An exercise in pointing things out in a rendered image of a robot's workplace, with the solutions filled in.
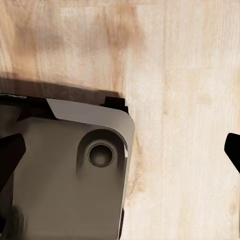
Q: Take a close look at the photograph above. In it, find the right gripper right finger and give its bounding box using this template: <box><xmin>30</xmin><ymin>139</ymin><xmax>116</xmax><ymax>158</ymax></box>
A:
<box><xmin>224</xmin><ymin>132</ymin><xmax>240</xmax><ymax>173</ymax></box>

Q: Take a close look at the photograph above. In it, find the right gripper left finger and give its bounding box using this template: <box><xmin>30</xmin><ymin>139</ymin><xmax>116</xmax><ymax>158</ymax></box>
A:
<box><xmin>0</xmin><ymin>133</ymin><xmax>26</xmax><ymax>193</ymax></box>

